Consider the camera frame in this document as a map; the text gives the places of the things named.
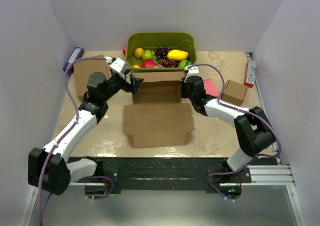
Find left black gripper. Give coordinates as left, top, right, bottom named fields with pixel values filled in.
left=102, top=69, right=144, bottom=102

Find brown cardboard paper box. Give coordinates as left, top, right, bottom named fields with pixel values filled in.
left=122, top=71, right=194, bottom=148

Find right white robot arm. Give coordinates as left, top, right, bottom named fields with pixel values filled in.
left=180, top=75, right=276, bottom=183

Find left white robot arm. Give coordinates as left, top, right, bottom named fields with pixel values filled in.
left=27, top=72, right=144, bottom=196

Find small brown cardboard box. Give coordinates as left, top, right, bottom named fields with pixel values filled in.
left=221, top=80, right=248, bottom=106

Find closed brown cardboard box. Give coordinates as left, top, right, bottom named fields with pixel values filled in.
left=73, top=59, right=110, bottom=102

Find red white toothpaste box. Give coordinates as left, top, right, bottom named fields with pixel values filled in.
left=244, top=59, right=256, bottom=88

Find purple white box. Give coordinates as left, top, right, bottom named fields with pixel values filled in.
left=63, top=47, right=85, bottom=72

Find pink sponge block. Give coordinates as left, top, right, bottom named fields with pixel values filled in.
left=203, top=79, right=220, bottom=97

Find pink dragon fruit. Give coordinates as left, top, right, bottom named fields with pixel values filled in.
left=140, top=59, right=159, bottom=69

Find orange fruit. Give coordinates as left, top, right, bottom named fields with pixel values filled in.
left=134, top=47, right=144, bottom=59

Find green pear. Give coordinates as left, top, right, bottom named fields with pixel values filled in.
left=141, top=49, right=157, bottom=61

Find olive green plastic bin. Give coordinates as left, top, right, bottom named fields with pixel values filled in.
left=125, top=32, right=197, bottom=72

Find red fruit behind bin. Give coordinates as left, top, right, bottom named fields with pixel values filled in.
left=122, top=45, right=127, bottom=56

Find lower purple grapes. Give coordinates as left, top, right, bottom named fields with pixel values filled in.
left=158, top=58, right=180, bottom=68

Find purple grapes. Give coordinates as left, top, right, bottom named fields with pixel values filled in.
left=158, top=58, right=180, bottom=68
left=154, top=46, right=171, bottom=60

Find yellow mango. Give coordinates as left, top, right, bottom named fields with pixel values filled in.
left=167, top=49, right=189, bottom=61

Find upper purple grapes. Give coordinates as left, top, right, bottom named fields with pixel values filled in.
left=154, top=46, right=171, bottom=60

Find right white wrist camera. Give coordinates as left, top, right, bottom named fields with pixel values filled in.
left=181, top=65, right=200, bottom=83

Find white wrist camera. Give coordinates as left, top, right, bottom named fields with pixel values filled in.
left=181, top=65, right=200, bottom=83
left=105, top=56, right=130, bottom=79

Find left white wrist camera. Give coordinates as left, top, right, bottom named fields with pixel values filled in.
left=105, top=56, right=130, bottom=79

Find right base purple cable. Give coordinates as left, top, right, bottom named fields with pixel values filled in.
left=205, top=172, right=243, bottom=201

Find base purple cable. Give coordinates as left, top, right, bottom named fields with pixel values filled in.
left=84, top=175, right=115, bottom=201
left=205, top=172, right=243, bottom=201

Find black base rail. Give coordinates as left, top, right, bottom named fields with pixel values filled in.
left=67, top=156, right=295, bottom=196

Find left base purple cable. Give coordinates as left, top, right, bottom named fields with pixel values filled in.
left=84, top=175, right=115, bottom=201

